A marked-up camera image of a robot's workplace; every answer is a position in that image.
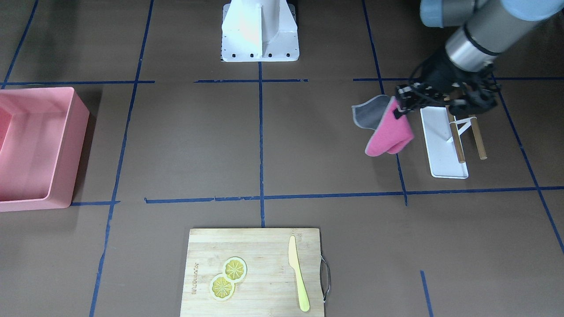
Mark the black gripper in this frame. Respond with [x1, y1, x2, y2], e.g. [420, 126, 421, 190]
[393, 48, 501, 120]

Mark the pink and grey cloth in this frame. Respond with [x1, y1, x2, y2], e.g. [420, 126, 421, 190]
[351, 95, 414, 157]

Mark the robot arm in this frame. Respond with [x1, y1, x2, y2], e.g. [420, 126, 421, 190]
[393, 0, 563, 119]

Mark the white towel rack stand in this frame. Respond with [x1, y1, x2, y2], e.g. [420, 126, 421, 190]
[420, 107, 488, 179]

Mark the yellow plastic knife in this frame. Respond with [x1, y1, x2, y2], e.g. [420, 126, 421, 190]
[288, 235, 310, 312]

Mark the wooden cutting board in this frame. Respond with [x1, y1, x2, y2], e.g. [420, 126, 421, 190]
[179, 228, 326, 317]

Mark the upper lemon slice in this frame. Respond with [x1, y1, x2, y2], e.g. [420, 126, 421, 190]
[223, 257, 248, 284]

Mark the lemon slice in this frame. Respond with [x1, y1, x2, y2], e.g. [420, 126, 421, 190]
[209, 274, 236, 301]
[223, 257, 248, 284]

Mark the lower lemon slice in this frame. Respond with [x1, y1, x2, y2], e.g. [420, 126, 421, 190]
[209, 274, 236, 301]

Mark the pink plastic bin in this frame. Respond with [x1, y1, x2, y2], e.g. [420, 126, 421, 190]
[0, 87, 90, 211]

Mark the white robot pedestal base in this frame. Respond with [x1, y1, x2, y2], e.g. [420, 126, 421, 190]
[220, 0, 300, 63]

